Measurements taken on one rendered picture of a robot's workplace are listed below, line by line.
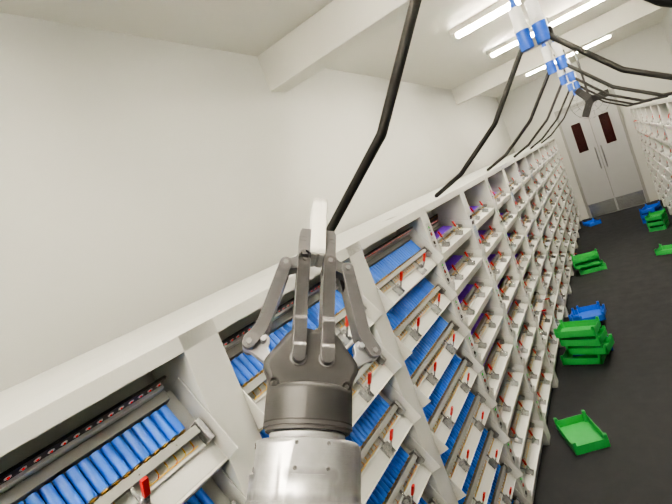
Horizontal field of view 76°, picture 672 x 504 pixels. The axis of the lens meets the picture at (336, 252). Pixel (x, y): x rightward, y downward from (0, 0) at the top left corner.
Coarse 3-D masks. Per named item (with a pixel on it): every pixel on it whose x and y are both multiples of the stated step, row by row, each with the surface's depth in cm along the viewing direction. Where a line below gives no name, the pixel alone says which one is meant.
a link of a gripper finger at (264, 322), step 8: (280, 264) 42; (288, 264) 42; (280, 272) 42; (288, 272) 42; (272, 280) 41; (280, 280) 41; (272, 288) 41; (280, 288) 41; (272, 296) 41; (280, 296) 41; (264, 304) 40; (272, 304) 40; (264, 312) 40; (272, 312) 40; (264, 320) 39; (272, 320) 41; (256, 328) 39; (264, 328) 39; (248, 336) 38; (256, 336) 38; (248, 344) 38; (256, 344) 39
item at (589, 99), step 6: (576, 54) 574; (576, 60) 576; (582, 78) 578; (576, 90) 564; (582, 90) 562; (606, 90) 547; (582, 96) 562; (588, 96) 560; (594, 96) 556; (606, 96) 551; (588, 102) 561; (588, 108) 562; (606, 108) 550; (582, 114) 569; (588, 114) 564
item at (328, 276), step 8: (328, 256) 44; (328, 264) 43; (328, 272) 43; (328, 280) 42; (320, 288) 44; (328, 288) 42; (320, 296) 43; (328, 296) 41; (320, 304) 43; (328, 304) 41; (320, 312) 42; (328, 312) 41; (320, 320) 41; (328, 320) 40; (320, 328) 41; (328, 328) 39; (328, 336) 39; (328, 344) 39; (320, 352) 39; (328, 352) 38; (328, 360) 38
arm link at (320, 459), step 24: (288, 432) 34; (312, 432) 33; (336, 432) 35; (264, 456) 32; (288, 456) 32; (312, 456) 32; (336, 456) 32; (360, 456) 35; (264, 480) 31; (288, 480) 31; (312, 480) 31; (336, 480) 31; (360, 480) 34
